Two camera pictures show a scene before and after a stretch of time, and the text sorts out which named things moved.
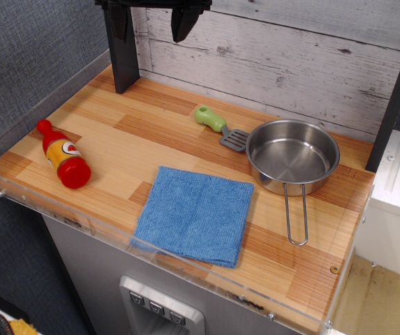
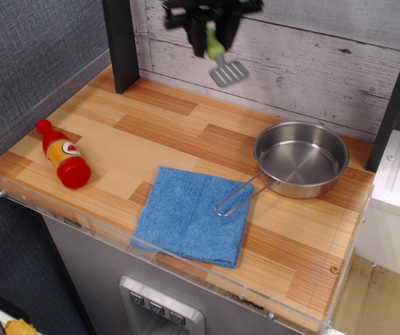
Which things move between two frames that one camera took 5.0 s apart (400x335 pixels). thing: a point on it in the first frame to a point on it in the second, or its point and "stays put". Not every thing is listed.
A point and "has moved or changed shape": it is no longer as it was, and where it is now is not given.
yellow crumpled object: x=20 y=326 stays put
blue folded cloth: x=197 y=216 stays put
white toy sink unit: x=390 y=230 stays put
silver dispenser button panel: x=148 y=311 stays put
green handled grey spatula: x=235 y=139 to x=225 y=73
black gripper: x=119 y=21 to x=226 y=14
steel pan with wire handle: x=292 y=158 has moved or changed shape
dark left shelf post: x=123 y=47 stays put
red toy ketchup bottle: x=72 y=169 stays put
